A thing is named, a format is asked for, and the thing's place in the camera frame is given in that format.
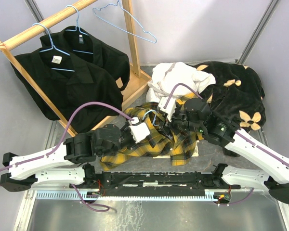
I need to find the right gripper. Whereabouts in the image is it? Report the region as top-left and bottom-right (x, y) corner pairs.
(155, 107), (204, 141)

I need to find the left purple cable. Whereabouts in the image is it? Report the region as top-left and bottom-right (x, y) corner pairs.
(0, 102), (135, 187)

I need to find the black shirt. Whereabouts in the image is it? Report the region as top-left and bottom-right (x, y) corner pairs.
(40, 26), (130, 91)
(11, 49), (123, 133)

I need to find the cream folded cloth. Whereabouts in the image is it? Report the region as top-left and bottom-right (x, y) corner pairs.
(153, 141), (199, 159)

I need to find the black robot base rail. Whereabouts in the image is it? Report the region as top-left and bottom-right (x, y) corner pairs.
(76, 172), (240, 196)

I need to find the empty blue wire hanger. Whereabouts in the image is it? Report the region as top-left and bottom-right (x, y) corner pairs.
(92, 0), (158, 44)

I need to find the white shirt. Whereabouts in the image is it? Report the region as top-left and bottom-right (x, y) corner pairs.
(146, 62), (216, 103)

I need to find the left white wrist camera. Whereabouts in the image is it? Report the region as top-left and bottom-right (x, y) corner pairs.
(129, 117), (150, 143)

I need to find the wooden clothes rack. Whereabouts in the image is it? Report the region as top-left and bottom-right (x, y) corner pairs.
(0, 0), (151, 136)

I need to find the yellow plaid shirt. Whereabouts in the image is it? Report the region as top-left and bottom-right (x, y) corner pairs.
(100, 102), (203, 171)

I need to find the blue hanger front shirt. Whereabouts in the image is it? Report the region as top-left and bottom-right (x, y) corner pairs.
(33, 23), (75, 72)

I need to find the blue hanger rear shirt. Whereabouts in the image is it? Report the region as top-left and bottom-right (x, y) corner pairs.
(65, 5), (93, 55)

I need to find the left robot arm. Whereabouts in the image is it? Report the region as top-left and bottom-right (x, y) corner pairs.
(0, 124), (136, 192)

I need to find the blue hanger shirt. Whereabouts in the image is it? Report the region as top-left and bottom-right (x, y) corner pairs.
(65, 5), (93, 55)
(33, 23), (75, 72)

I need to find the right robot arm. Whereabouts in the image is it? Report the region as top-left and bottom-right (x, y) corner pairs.
(164, 98), (289, 204)

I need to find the front black shirt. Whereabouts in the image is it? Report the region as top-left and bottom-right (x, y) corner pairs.
(11, 49), (123, 133)

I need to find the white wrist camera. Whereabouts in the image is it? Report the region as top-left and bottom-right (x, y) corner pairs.
(158, 96), (176, 122)
(129, 117), (150, 143)

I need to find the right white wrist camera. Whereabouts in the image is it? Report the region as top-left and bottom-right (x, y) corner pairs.
(158, 96), (176, 122)

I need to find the rear black shirt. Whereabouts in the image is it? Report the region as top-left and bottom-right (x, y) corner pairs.
(40, 26), (130, 91)

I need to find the white cable duct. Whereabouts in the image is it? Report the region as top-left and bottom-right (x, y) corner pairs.
(36, 190), (220, 202)

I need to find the black floral blanket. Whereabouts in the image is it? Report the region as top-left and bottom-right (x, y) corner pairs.
(193, 61), (266, 133)

